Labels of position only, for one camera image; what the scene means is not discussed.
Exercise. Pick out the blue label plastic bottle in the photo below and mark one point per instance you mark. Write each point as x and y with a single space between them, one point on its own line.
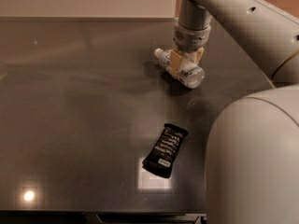
191 75

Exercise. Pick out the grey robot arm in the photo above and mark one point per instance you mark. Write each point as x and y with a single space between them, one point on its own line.
252 152

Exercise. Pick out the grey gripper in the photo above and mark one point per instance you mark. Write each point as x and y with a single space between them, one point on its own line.
191 39

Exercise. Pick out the black snack packet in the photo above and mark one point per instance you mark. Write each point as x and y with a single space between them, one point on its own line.
161 158

